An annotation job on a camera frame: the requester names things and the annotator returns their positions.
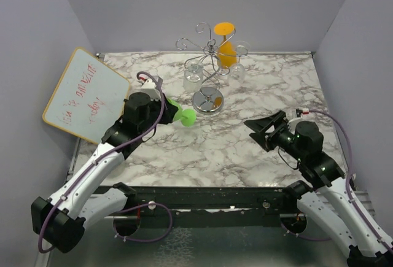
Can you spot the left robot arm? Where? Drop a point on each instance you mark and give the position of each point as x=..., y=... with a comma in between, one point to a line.
x=63, y=218

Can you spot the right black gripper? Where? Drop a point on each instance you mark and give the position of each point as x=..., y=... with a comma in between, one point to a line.
x=265, y=140

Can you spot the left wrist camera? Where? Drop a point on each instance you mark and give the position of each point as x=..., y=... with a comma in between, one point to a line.
x=150, y=88

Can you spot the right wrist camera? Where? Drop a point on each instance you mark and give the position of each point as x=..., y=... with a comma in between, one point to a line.
x=297, y=116

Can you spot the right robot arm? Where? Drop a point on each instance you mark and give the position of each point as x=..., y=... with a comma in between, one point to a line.
x=325, y=194

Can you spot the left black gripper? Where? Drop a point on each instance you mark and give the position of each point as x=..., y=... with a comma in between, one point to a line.
x=169, y=111

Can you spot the small whiteboard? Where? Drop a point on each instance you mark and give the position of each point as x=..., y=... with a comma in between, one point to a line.
x=88, y=98

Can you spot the clear wine glass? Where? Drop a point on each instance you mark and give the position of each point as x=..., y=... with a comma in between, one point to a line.
x=193, y=76
x=237, y=70

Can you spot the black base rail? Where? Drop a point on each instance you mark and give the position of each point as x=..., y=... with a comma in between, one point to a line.
x=202, y=207

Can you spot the green plastic wine glass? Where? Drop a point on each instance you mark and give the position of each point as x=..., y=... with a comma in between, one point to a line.
x=186, y=116

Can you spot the orange plastic wine glass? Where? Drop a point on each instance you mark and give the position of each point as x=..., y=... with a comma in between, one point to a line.
x=226, y=53

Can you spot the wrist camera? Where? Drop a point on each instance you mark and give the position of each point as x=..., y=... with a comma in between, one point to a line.
x=150, y=88
x=297, y=116

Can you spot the chrome wine glass rack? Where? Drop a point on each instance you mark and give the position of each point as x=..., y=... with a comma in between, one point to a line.
x=209, y=99

